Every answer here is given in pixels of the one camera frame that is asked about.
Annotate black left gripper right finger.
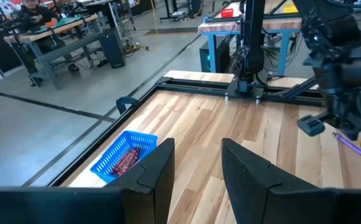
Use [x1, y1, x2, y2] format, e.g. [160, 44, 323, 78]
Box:
[221, 138, 361, 224]

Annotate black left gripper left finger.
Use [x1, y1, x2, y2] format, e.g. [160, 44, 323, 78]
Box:
[0, 138, 176, 224]

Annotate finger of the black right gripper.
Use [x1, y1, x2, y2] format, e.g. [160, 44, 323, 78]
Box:
[341, 123, 361, 142]

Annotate purple crayon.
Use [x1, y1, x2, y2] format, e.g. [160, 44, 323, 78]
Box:
[332, 131, 361, 160]

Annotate blue plastic basket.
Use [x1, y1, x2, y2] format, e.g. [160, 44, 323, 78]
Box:
[90, 130, 158, 184]

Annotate wooden workbench top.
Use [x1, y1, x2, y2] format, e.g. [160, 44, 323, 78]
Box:
[198, 0, 302, 34]

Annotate black computer tower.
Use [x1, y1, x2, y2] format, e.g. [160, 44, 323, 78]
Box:
[199, 36, 232, 75]
[98, 29, 126, 70]

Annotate small red box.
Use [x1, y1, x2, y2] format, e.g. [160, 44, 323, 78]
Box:
[220, 8, 235, 19]

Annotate wooden table grey legs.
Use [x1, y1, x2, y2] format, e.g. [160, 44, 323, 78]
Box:
[4, 14, 107, 91]

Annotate person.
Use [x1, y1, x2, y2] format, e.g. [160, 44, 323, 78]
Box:
[17, 0, 81, 73]

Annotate patterned cloth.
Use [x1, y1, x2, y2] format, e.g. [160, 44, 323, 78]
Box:
[0, 0, 23, 11]

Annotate black frame hook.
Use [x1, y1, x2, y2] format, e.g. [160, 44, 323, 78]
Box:
[115, 96, 141, 116]

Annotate striped floor cable cover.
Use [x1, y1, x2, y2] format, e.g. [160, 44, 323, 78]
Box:
[144, 27, 200, 37]

